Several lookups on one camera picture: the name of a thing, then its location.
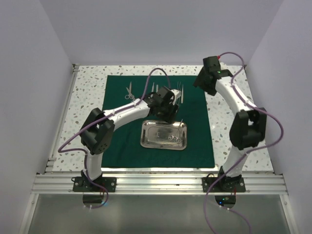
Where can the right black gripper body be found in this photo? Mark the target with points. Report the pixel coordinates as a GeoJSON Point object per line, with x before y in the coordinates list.
{"type": "Point", "coordinates": [201, 82]}

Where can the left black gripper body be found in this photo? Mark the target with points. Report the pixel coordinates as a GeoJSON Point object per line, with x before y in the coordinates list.
{"type": "Point", "coordinates": [167, 112]}

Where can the pointed steel tweezers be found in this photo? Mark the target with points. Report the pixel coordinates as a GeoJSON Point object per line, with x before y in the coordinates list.
{"type": "Point", "coordinates": [182, 94]}

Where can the steel instrument tray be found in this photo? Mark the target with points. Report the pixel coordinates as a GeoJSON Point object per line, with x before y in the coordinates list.
{"type": "Point", "coordinates": [154, 135]}

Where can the steel needle holder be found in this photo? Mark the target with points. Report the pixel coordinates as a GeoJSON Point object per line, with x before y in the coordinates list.
{"type": "Point", "coordinates": [174, 137]}

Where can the dark green surgical cloth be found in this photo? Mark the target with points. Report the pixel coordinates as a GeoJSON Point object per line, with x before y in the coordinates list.
{"type": "Point", "coordinates": [126, 151]}

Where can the steel surgical scissors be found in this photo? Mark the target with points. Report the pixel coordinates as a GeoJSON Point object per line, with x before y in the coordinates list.
{"type": "Point", "coordinates": [129, 95]}

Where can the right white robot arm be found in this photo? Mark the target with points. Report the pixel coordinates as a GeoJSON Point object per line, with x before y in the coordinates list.
{"type": "Point", "coordinates": [247, 130]}

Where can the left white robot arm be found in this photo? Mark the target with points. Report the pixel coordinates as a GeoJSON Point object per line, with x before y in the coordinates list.
{"type": "Point", "coordinates": [100, 126]}

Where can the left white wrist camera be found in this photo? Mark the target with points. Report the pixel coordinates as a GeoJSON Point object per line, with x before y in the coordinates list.
{"type": "Point", "coordinates": [177, 94]}

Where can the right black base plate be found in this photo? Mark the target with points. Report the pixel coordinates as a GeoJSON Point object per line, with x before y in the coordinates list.
{"type": "Point", "coordinates": [225, 185]}

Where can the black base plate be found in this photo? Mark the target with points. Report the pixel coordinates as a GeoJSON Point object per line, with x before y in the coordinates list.
{"type": "Point", "coordinates": [225, 185]}
{"type": "Point", "coordinates": [82, 184]}

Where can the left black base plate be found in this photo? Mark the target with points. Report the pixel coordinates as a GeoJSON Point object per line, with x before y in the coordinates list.
{"type": "Point", "coordinates": [82, 184]}

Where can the aluminium mounting rail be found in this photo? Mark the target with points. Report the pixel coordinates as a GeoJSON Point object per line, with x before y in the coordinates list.
{"type": "Point", "coordinates": [152, 183]}

